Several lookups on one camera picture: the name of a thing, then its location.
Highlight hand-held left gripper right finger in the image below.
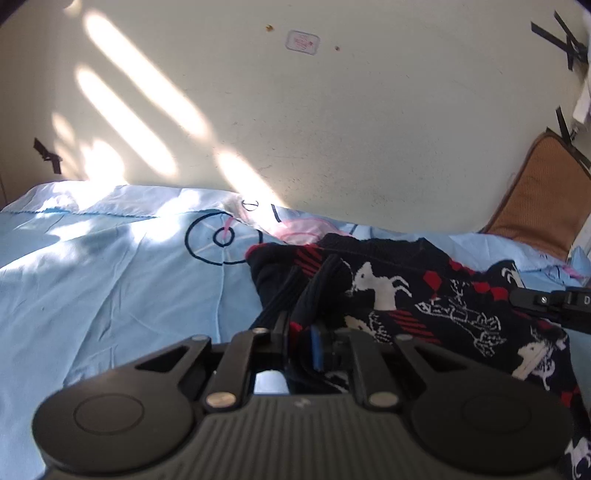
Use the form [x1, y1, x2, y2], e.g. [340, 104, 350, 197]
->
[310, 324, 467, 411]

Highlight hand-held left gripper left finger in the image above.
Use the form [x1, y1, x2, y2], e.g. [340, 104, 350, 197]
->
[136, 311, 291, 412]

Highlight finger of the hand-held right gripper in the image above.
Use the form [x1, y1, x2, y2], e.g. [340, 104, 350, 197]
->
[510, 287, 567, 313]

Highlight black patterned knit sweater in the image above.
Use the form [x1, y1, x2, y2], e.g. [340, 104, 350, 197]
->
[245, 233, 591, 480]

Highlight brown seat cushion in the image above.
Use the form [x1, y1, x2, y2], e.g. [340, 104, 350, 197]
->
[480, 130, 591, 262]

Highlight light blue printed bedsheet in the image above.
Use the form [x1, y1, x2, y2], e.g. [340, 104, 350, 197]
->
[0, 181, 591, 480]

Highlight crossed black tape strips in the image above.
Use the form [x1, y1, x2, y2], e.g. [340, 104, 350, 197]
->
[530, 10, 591, 71]

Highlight short black tape piece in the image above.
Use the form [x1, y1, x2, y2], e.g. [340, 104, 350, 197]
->
[33, 137, 62, 175]

